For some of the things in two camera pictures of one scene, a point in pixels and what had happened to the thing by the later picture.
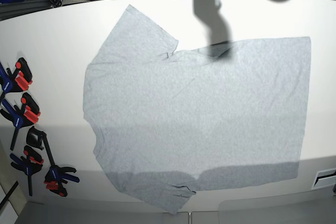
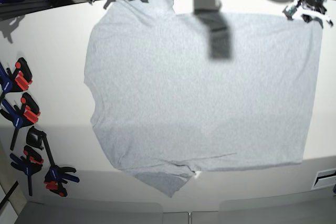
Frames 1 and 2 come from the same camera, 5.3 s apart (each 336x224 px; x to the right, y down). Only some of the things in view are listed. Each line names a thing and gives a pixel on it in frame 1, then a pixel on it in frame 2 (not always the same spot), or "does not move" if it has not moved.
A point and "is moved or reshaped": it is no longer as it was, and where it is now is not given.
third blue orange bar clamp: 29,164 does not move
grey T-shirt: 169,123 is moved or reshaped
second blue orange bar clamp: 20,116 does not move
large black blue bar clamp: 57,176 does not move
